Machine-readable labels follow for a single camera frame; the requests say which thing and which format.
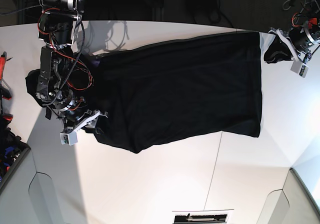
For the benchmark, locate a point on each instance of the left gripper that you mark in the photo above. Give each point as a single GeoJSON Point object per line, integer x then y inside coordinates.
{"type": "Point", "coordinates": [289, 45]}

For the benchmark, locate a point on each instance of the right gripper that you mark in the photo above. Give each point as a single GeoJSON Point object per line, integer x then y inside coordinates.
{"type": "Point", "coordinates": [89, 121]}

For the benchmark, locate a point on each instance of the black printed t-shirt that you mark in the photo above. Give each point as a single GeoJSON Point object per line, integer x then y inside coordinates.
{"type": "Point", "coordinates": [169, 91]}

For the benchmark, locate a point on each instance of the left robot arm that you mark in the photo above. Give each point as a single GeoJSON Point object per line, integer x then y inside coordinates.
{"type": "Point", "coordinates": [309, 17]}

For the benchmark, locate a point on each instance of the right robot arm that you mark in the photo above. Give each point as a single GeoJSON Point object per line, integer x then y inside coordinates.
{"type": "Point", "coordinates": [58, 27]}

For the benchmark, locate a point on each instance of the black white label plate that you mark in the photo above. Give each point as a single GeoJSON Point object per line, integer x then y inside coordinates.
{"type": "Point", "coordinates": [202, 217]}

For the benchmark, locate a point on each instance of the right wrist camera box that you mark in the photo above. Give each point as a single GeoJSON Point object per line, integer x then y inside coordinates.
{"type": "Point", "coordinates": [68, 138]}

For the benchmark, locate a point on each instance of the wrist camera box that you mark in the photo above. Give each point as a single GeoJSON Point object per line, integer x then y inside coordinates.
{"type": "Point", "coordinates": [68, 138]}
{"type": "Point", "coordinates": [299, 68]}

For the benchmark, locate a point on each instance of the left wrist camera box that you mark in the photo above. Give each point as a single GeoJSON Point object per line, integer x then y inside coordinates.
{"type": "Point", "coordinates": [299, 68]}

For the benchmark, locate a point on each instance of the orange handled tool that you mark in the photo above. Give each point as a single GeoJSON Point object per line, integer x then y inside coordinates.
{"type": "Point", "coordinates": [4, 93]}

